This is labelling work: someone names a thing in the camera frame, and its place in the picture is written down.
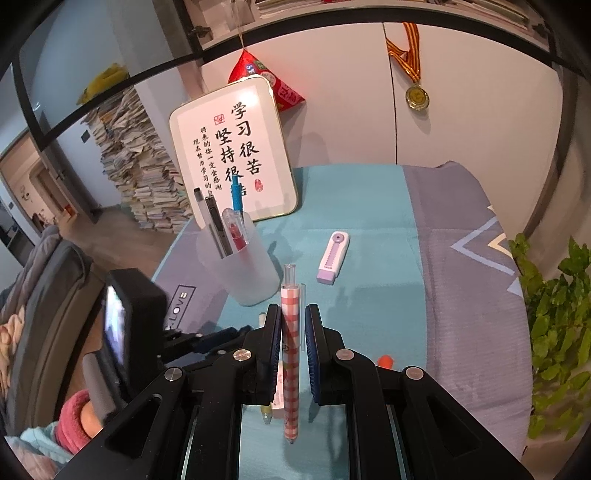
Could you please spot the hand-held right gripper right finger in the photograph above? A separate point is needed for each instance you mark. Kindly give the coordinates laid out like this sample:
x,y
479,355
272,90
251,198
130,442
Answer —
x,y
311,355

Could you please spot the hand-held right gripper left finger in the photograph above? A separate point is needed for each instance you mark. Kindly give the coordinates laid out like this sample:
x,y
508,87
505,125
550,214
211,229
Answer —
x,y
274,350

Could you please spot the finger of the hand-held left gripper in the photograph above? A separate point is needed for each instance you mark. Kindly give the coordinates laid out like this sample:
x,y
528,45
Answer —
x,y
217,340

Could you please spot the pink checked pen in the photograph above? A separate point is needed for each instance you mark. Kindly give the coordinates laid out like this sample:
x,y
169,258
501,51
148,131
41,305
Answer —
x,y
291,314

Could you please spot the translucent pen cup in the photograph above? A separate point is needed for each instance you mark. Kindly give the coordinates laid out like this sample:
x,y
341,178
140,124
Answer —
x,y
244,277

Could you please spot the red pen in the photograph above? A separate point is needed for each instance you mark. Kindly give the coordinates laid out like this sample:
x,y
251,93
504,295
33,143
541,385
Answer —
x,y
236,235

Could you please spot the black grey pen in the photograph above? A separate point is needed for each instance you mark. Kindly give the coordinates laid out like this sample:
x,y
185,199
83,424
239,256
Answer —
x,y
211,212

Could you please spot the clear gel pen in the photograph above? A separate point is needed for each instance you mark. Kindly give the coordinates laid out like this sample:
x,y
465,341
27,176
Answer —
x,y
199,203

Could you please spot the blue pen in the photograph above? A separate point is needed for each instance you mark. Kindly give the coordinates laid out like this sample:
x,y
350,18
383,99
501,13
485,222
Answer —
x,y
236,194

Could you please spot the white eraser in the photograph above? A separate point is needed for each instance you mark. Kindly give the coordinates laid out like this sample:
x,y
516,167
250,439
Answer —
x,y
278,392

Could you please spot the green pen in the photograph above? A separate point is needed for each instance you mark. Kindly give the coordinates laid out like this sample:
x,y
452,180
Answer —
x,y
267,413

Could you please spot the orange highlighter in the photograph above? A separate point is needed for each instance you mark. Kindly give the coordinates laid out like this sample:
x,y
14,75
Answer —
x,y
385,361

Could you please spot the grey sofa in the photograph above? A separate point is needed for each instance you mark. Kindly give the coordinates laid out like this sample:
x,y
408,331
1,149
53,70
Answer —
x,y
46,300

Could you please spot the purple correction tape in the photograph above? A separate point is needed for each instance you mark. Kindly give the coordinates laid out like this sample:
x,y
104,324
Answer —
x,y
333,256

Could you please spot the tall stack of books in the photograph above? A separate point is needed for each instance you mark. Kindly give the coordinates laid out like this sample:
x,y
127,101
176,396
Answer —
x,y
138,175

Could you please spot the light blue garment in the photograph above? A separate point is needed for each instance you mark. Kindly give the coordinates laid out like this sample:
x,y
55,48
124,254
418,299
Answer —
x,y
32,454

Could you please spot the white calligraphy board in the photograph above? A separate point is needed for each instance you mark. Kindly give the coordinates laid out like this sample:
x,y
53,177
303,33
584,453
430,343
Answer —
x,y
217,138

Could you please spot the green leafy plant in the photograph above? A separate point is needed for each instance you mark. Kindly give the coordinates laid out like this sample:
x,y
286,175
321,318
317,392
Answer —
x,y
554,314

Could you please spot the glass cabinet door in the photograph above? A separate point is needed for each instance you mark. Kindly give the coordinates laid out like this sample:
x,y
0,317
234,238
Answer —
x,y
92,55

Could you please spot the red hanging pouch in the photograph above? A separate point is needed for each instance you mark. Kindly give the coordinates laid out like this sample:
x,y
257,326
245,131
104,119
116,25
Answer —
x,y
249,67

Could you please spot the gold medal with striped ribbon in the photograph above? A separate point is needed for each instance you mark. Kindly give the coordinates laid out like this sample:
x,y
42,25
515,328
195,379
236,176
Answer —
x,y
418,97

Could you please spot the grey bookcase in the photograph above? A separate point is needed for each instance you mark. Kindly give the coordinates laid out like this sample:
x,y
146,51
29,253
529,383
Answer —
x,y
369,14

